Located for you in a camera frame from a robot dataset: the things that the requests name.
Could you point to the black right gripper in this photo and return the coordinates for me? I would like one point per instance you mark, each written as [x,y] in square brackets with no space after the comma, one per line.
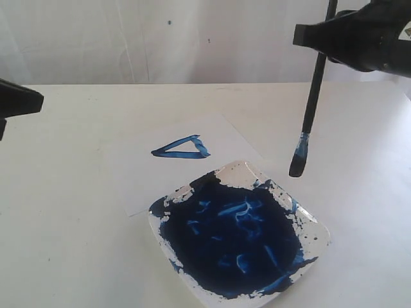
[375,38]

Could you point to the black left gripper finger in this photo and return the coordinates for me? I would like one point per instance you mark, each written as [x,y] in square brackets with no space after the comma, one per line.
[16,100]

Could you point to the black paintbrush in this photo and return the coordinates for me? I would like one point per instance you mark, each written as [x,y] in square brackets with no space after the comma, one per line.
[303,36]

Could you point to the white paper sheet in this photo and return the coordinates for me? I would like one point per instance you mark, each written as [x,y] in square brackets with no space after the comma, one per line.
[141,178]

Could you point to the white backdrop curtain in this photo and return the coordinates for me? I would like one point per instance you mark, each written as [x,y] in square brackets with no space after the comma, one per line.
[56,42]

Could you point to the white square paint plate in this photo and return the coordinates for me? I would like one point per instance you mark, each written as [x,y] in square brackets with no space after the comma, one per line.
[235,237]

